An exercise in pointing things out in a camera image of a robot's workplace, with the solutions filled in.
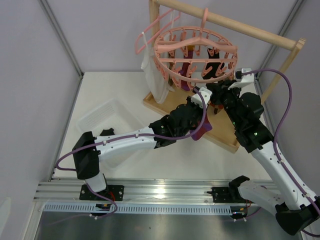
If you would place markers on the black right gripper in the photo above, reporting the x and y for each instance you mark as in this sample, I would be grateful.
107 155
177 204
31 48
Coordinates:
219 88

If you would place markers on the beige argyle sock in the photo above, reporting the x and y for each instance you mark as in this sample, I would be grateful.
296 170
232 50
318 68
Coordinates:
170 81
217 107

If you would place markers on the black sock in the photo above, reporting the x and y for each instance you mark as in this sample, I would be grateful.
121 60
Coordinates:
211 68
107 132

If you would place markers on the magenta striped sock yellow cuff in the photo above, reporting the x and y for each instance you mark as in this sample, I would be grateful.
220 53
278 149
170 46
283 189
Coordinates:
206 127

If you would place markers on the pink round clip hanger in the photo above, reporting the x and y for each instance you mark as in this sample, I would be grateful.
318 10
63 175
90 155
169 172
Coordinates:
171 45

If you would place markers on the white plastic basket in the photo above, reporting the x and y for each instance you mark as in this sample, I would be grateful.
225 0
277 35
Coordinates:
116 115

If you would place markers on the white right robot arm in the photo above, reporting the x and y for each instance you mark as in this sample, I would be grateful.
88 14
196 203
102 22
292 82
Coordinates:
295 206

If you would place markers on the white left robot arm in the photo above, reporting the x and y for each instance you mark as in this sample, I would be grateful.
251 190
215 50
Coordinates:
89 151

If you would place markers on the wooden clothes rack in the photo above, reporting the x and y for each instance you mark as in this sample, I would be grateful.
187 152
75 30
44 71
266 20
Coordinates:
222 133

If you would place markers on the white camisole top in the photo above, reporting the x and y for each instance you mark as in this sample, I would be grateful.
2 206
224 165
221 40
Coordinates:
157 84

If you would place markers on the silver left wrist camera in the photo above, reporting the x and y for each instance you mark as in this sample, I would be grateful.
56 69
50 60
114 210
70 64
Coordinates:
202 97

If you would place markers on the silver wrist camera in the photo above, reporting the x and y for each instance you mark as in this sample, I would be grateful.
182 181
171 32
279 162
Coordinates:
202 97
242 78

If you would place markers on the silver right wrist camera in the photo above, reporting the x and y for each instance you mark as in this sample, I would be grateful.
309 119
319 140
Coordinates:
242 78

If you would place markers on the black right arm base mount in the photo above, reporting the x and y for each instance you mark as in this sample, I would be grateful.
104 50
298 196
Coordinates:
222 195

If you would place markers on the aluminium mounting rail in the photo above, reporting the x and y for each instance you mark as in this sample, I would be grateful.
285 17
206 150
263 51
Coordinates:
145 191

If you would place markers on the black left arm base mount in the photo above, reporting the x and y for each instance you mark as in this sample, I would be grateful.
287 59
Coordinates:
113 192

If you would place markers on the white slotted cable duct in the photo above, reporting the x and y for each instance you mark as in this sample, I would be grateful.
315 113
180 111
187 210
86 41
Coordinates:
133 208

